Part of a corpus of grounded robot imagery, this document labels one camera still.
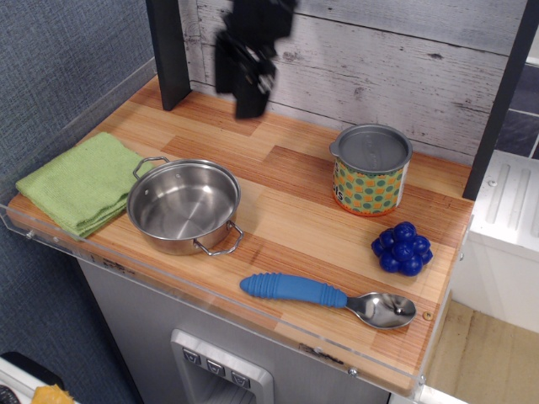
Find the blue handled metal spoon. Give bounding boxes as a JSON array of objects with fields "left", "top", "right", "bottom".
[{"left": 240, "top": 273, "right": 416, "bottom": 330}]

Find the blue toy berry cluster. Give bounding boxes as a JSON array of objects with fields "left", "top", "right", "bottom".
[{"left": 371, "top": 221, "right": 434, "bottom": 277}]

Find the patterned can with grey lid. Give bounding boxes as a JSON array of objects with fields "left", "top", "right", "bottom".
[{"left": 329, "top": 124, "right": 413, "bottom": 217}]

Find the left black post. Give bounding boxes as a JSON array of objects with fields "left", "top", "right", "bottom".
[{"left": 146, "top": 0, "right": 191, "bottom": 111}]

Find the yellow object bottom left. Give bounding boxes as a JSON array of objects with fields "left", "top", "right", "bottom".
[{"left": 30, "top": 385, "right": 75, "bottom": 404}]

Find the white toy sink unit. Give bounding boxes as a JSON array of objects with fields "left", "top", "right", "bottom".
[{"left": 451, "top": 151, "right": 538, "bottom": 332}]

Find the grey cabinet with dispenser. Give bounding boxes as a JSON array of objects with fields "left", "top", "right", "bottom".
[{"left": 80, "top": 262, "right": 390, "bottom": 403}]

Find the black post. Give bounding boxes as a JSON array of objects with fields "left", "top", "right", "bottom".
[
  {"left": 146, "top": 0, "right": 191, "bottom": 111},
  {"left": 462, "top": 0, "right": 538, "bottom": 200}
]

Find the stainless steel pot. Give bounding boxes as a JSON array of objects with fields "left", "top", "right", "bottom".
[{"left": 126, "top": 157, "right": 244, "bottom": 257}]

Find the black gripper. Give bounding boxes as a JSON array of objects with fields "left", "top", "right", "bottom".
[{"left": 215, "top": 0, "right": 298, "bottom": 119}]

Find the green folded cloth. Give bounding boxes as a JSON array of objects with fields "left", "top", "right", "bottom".
[{"left": 16, "top": 132, "right": 154, "bottom": 237}]

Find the right black post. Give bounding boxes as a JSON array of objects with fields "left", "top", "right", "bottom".
[{"left": 462, "top": 0, "right": 538, "bottom": 200}]

